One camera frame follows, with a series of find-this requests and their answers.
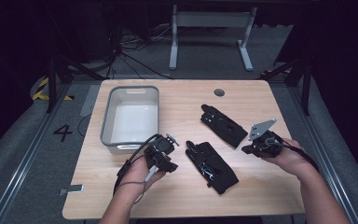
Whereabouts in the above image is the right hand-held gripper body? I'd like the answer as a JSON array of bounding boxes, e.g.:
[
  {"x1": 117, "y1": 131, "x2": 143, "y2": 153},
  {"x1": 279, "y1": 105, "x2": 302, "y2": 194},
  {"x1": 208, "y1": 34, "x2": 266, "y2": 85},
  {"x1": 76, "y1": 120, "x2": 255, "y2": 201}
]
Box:
[{"x1": 247, "y1": 119, "x2": 284, "y2": 159}]

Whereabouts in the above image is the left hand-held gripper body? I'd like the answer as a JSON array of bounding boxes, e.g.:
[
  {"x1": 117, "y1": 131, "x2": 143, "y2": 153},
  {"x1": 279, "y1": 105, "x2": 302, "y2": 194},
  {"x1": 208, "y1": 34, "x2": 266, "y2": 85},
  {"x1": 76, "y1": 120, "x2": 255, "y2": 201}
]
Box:
[{"x1": 143, "y1": 133, "x2": 180, "y2": 172}]

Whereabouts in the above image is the black glove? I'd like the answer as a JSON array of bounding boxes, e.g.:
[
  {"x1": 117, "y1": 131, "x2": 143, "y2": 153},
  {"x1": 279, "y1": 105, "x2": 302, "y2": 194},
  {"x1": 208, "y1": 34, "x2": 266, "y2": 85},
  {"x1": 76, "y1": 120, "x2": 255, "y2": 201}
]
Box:
[
  {"x1": 185, "y1": 140, "x2": 240, "y2": 196},
  {"x1": 200, "y1": 104, "x2": 249, "y2": 149}
]

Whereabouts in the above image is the grey plastic bin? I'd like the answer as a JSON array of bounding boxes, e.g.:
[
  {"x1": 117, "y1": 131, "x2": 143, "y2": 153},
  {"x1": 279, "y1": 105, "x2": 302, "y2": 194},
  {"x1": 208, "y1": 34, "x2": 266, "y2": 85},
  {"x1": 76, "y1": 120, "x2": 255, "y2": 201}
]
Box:
[{"x1": 100, "y1": 85, "x2": 160, "y2": 156}]

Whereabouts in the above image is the person's right hand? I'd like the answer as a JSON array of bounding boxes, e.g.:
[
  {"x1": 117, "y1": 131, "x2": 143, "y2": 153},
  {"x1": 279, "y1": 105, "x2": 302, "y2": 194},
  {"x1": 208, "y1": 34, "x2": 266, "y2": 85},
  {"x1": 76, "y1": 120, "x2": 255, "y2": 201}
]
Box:
[{"x1": 261, "y1": 138, "x2": 310, "y2": 177}]

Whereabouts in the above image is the person's left hand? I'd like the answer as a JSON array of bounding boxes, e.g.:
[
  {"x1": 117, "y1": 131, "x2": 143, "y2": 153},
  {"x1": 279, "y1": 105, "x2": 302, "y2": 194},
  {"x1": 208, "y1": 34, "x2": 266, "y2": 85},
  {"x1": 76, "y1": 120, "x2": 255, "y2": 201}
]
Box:
[{"x1": 120, "y1": 155, "x2": 166, "y2": 196}]

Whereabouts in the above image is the white plug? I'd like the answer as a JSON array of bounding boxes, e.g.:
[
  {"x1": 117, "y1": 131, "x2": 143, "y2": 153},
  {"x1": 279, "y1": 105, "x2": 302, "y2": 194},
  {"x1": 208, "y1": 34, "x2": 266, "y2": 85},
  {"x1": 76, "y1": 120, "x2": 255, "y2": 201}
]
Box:
[{"x1": 145, "y1": 165, "x2": 159, "y2": 183}]

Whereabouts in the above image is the black metal stand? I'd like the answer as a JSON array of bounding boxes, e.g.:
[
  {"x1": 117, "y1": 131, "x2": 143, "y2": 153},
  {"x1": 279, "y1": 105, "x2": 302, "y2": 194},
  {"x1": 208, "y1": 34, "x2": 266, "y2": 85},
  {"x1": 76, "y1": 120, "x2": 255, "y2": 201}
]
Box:
[
  {"x1": 46, "y1": 55, "x2": 107, "y2": 114},
  {"x1": 260, "y1": 55, "x2": 312, "y2": 117}
]

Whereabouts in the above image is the grey floor tape strip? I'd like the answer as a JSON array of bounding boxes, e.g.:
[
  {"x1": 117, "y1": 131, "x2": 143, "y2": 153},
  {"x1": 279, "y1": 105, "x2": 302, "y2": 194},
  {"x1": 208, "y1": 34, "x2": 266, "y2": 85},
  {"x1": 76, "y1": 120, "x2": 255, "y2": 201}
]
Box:
[{"x1": 79, "y1": 84, "x2": 102, "y2": 119}]

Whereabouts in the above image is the grey tape piece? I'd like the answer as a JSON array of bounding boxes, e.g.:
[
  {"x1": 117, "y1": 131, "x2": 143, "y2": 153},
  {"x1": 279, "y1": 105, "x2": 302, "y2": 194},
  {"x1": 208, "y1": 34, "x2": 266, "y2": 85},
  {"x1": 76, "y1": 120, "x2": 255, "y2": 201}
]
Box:
[{"x1": 58, "y1": 184, "x2": 85, "y2": 197}]

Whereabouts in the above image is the yellow black hazard tape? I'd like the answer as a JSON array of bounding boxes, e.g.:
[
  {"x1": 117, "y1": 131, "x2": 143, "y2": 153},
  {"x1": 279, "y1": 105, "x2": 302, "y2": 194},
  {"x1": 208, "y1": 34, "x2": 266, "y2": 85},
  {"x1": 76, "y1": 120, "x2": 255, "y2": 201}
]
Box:
[{"x1": 32, "y1": 77, "x2": 76, "y2": 102}]

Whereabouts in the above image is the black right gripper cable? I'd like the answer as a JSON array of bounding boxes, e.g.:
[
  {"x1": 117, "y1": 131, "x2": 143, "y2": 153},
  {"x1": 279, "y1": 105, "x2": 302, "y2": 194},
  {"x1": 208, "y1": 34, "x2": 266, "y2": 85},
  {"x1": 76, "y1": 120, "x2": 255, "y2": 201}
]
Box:
[{"x1": 271, "y1": 138, "x2": 320, "y2": 173}]

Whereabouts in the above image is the thin grey cable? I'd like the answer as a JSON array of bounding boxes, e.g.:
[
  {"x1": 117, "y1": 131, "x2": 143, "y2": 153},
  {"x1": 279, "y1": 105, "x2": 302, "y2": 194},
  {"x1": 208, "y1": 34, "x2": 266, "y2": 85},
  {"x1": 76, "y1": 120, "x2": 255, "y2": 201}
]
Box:
[{"x1": 117, "y1": 179, "x2": 149, "y2": 205}]

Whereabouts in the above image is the black floor cable loop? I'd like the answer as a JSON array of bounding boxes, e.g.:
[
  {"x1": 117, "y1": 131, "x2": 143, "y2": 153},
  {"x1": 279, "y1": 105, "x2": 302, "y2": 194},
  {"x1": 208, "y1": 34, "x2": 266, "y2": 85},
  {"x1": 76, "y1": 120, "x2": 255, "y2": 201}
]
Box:
[{"x1": 76, "y1": 113, "x2": 93, "y2": 138}]

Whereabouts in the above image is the bundle of floor cables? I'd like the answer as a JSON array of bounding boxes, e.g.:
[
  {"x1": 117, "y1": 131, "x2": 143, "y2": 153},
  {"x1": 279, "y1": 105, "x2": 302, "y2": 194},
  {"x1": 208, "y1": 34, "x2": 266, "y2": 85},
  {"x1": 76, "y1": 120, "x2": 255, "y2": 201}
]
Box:
[{"x1": 105, "y1": 23, "x2": 174, "y2": 80}]

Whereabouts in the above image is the white metal desk frame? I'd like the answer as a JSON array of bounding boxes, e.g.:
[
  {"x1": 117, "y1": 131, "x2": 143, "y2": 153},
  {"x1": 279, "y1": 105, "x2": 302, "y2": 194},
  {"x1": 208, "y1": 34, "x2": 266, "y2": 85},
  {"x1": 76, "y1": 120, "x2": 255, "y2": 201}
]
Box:
[{"x1": 169, "y1": 4, "x2": 258, "y2": 72}]

